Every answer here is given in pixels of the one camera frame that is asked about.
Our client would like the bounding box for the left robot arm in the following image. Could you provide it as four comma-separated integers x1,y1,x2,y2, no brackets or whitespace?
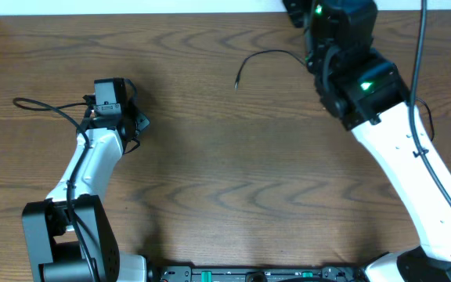
13,78,150,282

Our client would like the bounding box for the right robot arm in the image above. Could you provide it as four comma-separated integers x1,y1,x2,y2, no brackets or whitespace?
284,0,451,281

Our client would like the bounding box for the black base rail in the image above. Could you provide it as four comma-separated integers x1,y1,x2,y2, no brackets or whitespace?
146,266,367,282

